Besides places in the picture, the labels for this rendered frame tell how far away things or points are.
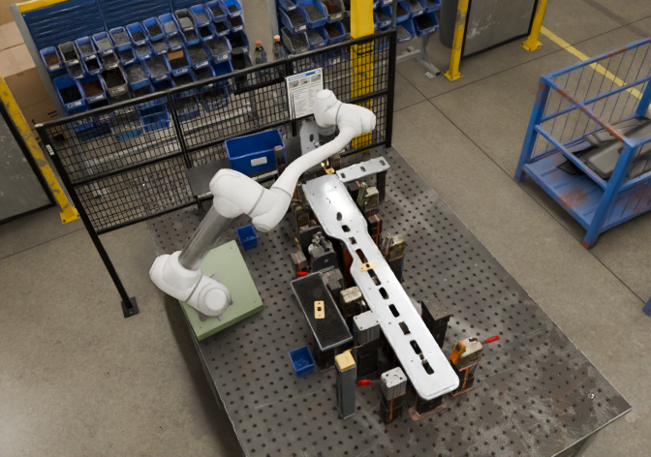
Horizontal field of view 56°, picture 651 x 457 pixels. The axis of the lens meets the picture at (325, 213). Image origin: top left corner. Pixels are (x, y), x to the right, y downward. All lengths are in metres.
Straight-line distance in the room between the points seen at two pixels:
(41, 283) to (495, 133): 3.65
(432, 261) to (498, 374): 0.70
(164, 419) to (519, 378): 1.99
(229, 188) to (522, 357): 1.61
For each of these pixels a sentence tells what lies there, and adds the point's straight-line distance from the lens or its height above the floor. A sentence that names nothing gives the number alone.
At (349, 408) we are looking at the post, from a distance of 2.81.
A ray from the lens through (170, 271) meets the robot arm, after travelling 2.82.
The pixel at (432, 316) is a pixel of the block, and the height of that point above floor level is 1.03.
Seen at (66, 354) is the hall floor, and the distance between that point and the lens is 4.22.
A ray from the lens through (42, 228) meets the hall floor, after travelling 5.00.
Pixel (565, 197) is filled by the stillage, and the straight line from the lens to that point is 4.63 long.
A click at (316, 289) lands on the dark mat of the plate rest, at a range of 2.67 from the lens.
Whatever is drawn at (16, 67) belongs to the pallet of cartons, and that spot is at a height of 0.74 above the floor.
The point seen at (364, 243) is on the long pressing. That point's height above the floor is 1.00.
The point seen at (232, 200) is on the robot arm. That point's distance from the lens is 2.47.
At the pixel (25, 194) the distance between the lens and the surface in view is 4.81.
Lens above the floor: 3.34
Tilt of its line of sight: 48 degrees down
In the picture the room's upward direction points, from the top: 3 degrees counter-clockwise
